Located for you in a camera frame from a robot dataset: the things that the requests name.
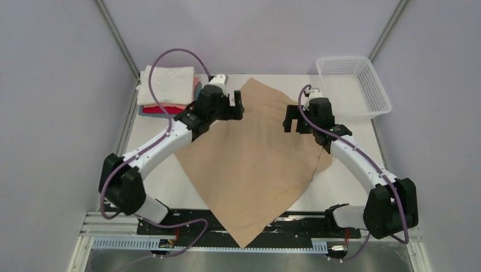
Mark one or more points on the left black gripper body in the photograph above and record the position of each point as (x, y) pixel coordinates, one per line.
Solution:
(222, 113)

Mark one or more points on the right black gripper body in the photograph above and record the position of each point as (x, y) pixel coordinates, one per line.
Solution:
(314, 127)

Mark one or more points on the beige t shirt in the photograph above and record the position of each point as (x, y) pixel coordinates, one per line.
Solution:
(249, 172)

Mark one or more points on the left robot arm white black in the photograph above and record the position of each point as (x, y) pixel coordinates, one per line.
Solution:
(182, 131)

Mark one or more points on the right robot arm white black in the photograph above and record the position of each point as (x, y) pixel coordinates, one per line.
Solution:
(391, 208)

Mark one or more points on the blue grey folded t shirt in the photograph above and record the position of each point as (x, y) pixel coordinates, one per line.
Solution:
(158, 113)

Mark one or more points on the pink folded t shirt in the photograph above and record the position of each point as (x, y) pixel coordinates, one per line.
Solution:
(195, 90)

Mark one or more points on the white plastic basket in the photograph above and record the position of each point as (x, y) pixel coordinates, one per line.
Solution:
(353, 87)

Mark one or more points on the white folded t shirt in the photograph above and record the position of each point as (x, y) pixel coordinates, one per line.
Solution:
(165, 85)

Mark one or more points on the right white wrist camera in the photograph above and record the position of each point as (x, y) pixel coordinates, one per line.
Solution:
(310, 94)

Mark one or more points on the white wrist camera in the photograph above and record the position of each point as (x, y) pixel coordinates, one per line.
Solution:
(310, 94)
(219, 80)

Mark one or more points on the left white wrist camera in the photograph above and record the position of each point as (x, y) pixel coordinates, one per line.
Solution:
(219, 80)

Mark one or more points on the left side aluminium rail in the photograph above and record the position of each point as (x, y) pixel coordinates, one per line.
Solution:
(127, 124)

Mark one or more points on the right corner aluminium post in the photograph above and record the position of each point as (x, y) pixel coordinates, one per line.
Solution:
(391, 23)

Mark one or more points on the corner aluminium post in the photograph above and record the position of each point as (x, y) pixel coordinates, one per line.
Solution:
(119, 41)
(391, 23)

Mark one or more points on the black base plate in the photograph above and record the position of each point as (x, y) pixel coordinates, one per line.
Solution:
(292, 229)

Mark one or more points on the left corner aluminium post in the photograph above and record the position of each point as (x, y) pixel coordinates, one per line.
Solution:
(119, 41)

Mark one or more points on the aluminium frame rail front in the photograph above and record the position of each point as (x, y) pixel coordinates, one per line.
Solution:
(95, 225)

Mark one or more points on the white slotted cable duct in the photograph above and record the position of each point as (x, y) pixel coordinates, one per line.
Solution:
(124, 243)

